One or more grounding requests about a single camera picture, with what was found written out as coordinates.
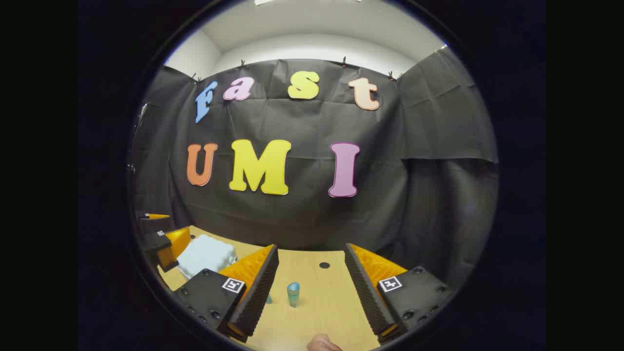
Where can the blue gradient bottle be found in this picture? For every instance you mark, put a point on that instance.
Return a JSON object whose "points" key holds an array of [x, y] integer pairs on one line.
{"points": [[293, 295]]}

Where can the light blue suitcase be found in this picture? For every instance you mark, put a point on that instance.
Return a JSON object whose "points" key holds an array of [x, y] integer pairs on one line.
{"points": [[204, 256]]}

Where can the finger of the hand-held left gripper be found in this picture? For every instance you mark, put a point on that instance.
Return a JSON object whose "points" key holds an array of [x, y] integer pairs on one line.
{"points": [[157, 243], [152, 223]]}

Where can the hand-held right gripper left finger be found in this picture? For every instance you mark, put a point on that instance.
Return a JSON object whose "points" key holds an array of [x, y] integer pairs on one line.
{"points": [[256, 292]]}

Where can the black backdrop cloth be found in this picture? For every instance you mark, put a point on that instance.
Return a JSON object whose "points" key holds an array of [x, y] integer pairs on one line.
{"points": [[312, 219]]}

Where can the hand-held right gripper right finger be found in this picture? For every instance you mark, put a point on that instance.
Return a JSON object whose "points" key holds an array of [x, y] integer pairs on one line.
{"points": [[366, 292]]}

